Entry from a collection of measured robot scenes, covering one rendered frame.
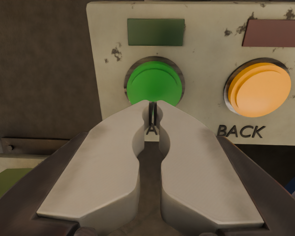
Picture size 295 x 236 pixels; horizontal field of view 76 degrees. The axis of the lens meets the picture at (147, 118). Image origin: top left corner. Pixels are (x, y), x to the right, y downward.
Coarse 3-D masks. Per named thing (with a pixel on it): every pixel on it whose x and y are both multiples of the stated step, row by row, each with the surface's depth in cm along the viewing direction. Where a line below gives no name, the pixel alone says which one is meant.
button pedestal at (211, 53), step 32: (96, 32) 12; (192, 32) 12; (224, 32) 12; (96, 64) 14; (128, 64) 14; (192, 64) 13; (224, 64) 13; (288, 64) 13; (192, 96) 15; (224, 96) 14; (288, 96) 14; (224, 128) 16; (256, 128) 16; (288, 128) 16
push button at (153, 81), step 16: (144, 64) 13; (160, 64) 13; (128, 80) 13; (144, 80) 13; (160, 80) 13; (176, 80) 13; (128, 96) 14; (144, 96) 14; (160, 96) 14; (176, 96) 14
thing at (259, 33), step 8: (248, 24) 12; (256, 24) 12; (264, 24) 12; (272, 24) 12; (280, 24) 12; (288, 24) 12; (248, 32) 12; (256, 32) 12; (264, 32) 12; (272, 32) 12; (280, 32) 12; (288, 32) 12; (248, 40) 12; (256, 40) 12; (264, 40) 12; (272, 40) 12; (280, 40) 12; (288, 40) 12
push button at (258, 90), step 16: (256, 64) 13; (272, 64) 13; (240, 80) 13; (256, 80) 13; (272, 80) 13; (288, 80) 13; (240, 96) 13; (256, 96) 13; (272, 96) 13; (240, 112) 14; (256, 112) 14
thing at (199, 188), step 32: (160, 128) 9; (192, 128) 9; (192, 160) 7; (224, 160) 7; (160, 192) 7; (192, 192) 6; (224, 192) 6; (192, 224) 6; (224, 224) 5; (256, 224) 5
